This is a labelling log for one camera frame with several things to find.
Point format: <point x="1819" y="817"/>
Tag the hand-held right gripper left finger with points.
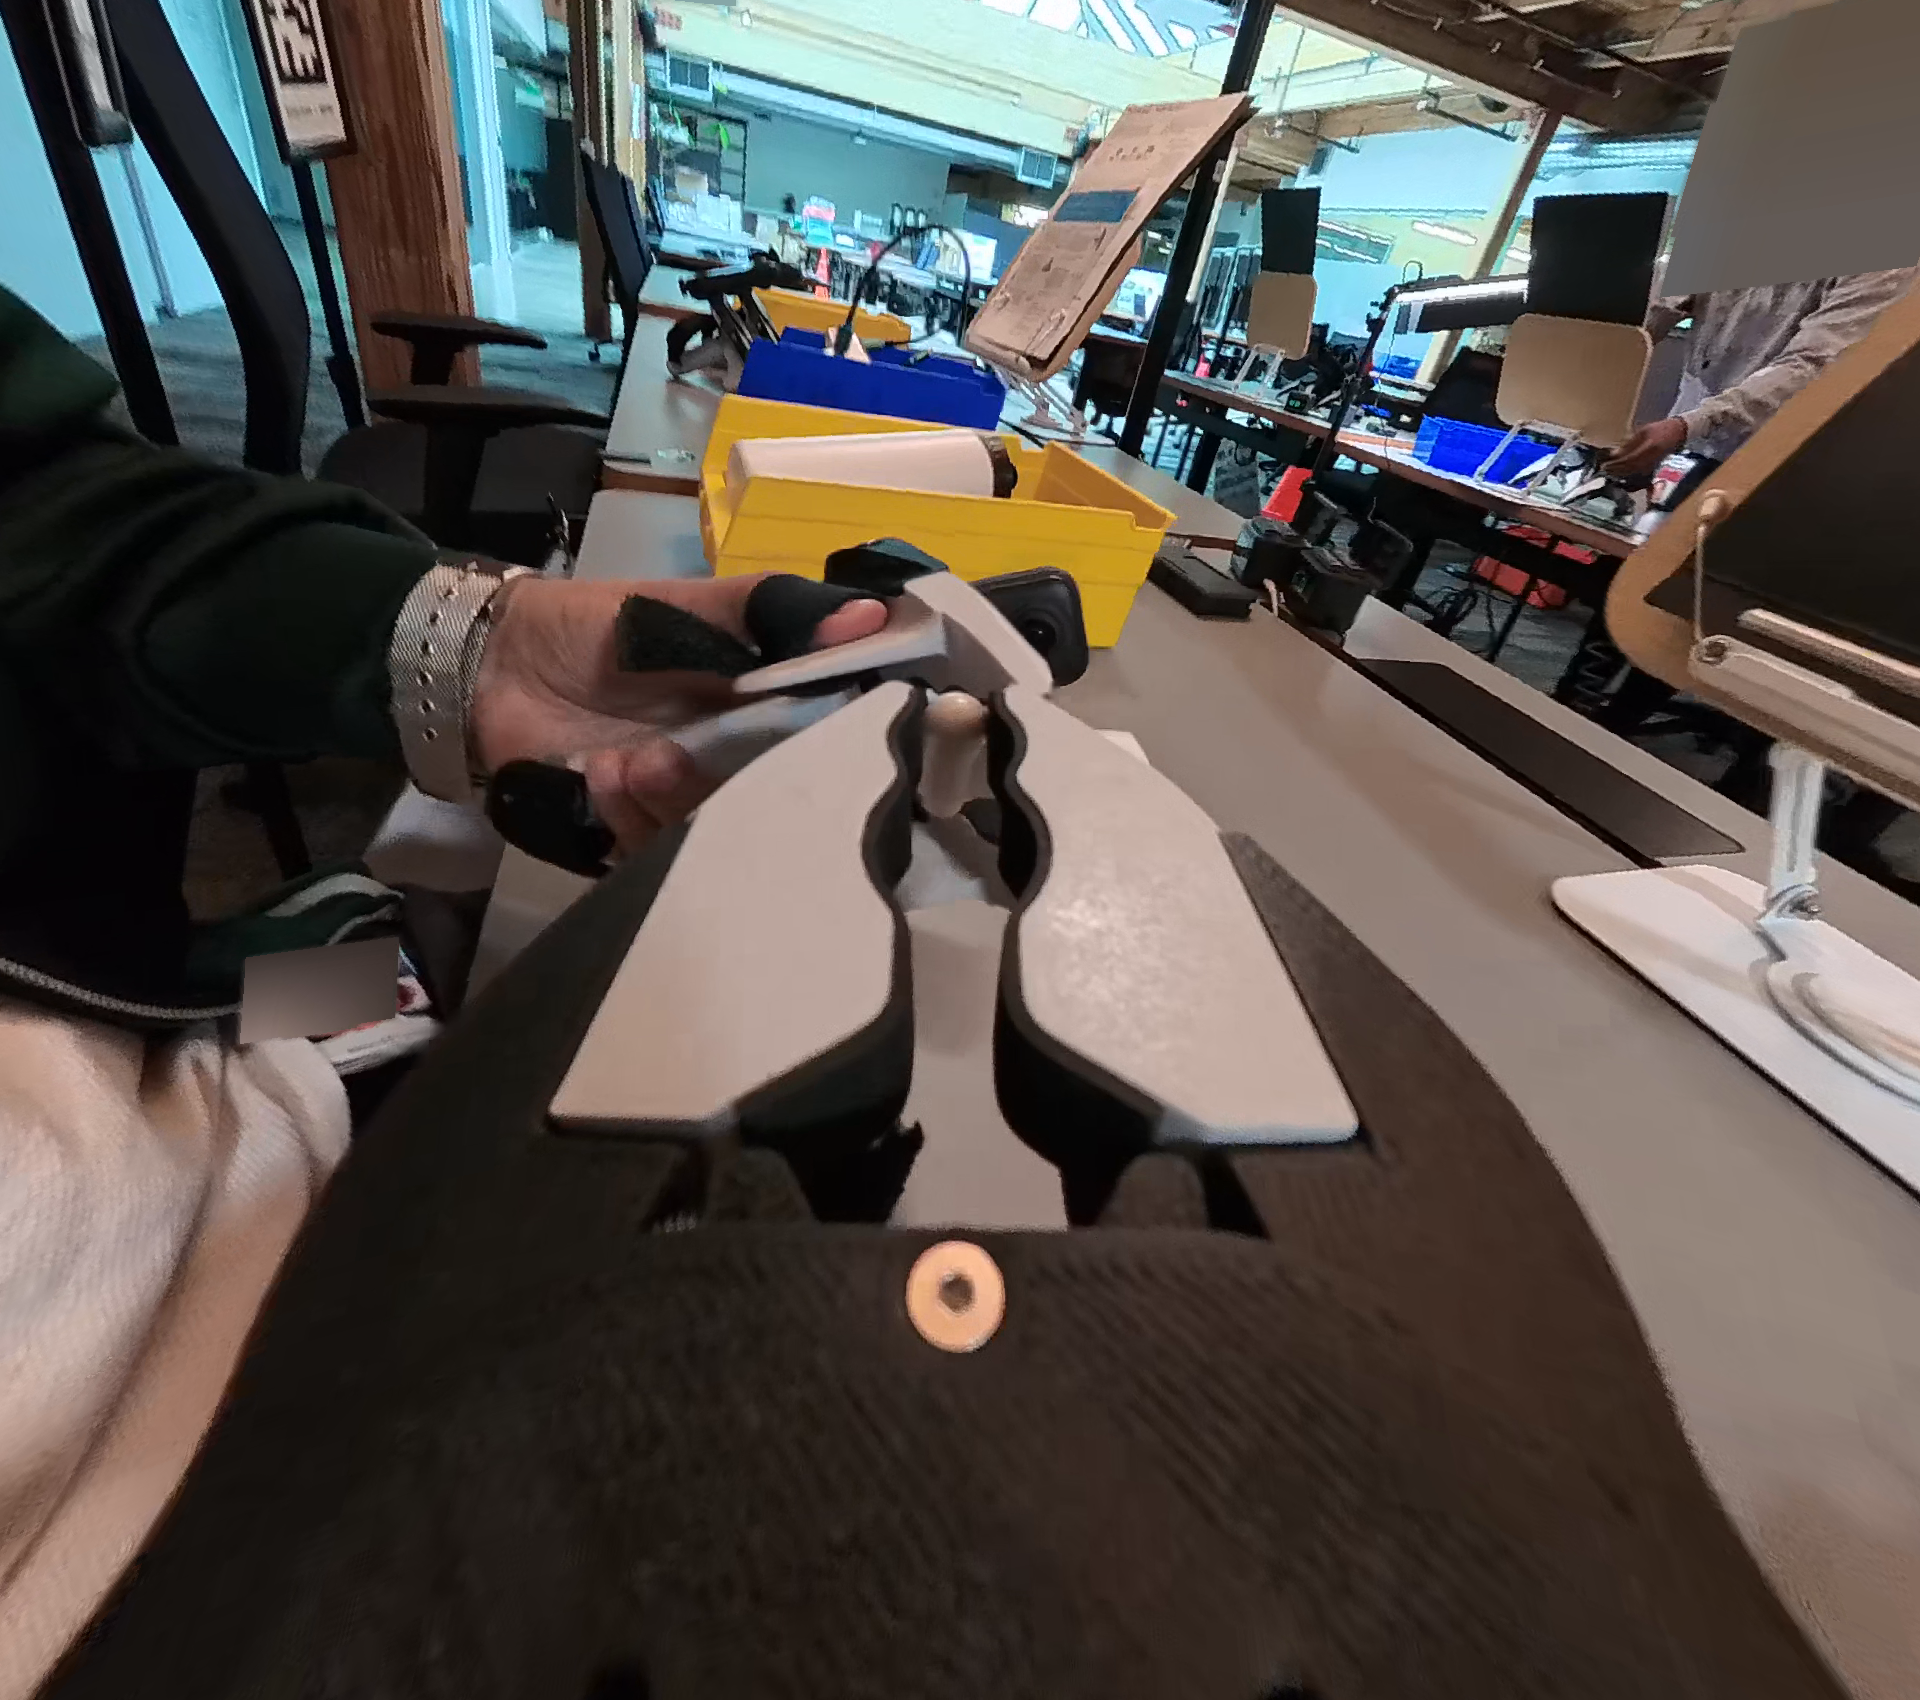
<point x="751" y="951"/>

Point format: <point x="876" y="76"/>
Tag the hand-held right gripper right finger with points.
<point x="1185" y="965"/>

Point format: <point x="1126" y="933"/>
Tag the yellow plastic bin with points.
<point x="901" y="538"/>
<point x="819" y="312"/>

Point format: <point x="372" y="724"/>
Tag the white bottle with black cap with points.
<point x="855" y="467"/>

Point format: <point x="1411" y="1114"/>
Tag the person's left forearm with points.
<point x="194" y="680"/>

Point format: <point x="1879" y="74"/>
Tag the grey desk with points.
<point x="1501" y="1055"/>

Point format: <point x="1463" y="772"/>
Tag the black desk mat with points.
<point x="1560" y="754"/>

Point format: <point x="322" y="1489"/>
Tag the person's left hand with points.
<point x="570" y="688"/>

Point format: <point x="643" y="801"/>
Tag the black flat box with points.
<point x="1201" y="587"/>

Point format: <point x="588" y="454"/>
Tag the black battery charger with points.
<point x="1273" y="560"/>
<point x="1350" y="590"/>

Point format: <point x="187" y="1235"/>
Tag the blue plastic bin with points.
<point x="855" y="388"/>
<point x="1485" y="449"/>

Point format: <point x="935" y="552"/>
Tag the cardboard sheet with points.
<point x="1095" y="245"/>

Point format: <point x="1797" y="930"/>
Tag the silver wristwatch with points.
<point x="434" y="680"/>

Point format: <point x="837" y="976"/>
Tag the person's green jacket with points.
<point x="300" y="920"/>

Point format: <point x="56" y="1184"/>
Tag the black monitor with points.
<point x="1291" y="231"/>
<point x="1598" y="252"/>

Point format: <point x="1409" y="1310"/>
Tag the black bar lamp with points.
<point x="1479" y="305"/>

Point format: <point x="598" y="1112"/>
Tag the black office chair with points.
<point x="451" y="484"/>
<point x="614" y="231"/>

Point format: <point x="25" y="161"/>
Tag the wooden book stand white base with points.
<point x="1665" y="560"/>

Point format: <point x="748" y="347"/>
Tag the black pole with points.
<point x="1252" y="5"/>

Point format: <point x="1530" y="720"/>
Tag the person's white clothing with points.
<point x="135" y="1281"/>

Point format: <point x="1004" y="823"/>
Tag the wooden framed black board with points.
<point x="1831" y="530"/>

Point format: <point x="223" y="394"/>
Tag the black high-back chair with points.
<point x="225" y="231"/>

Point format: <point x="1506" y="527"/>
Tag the black framed marker sign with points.
<point x="293" y="35"/>

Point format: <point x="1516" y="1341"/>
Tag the large black framed poster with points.
<point x="91" y="35"/>

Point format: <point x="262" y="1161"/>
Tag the wooden post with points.
<point x="399" y="201"/>

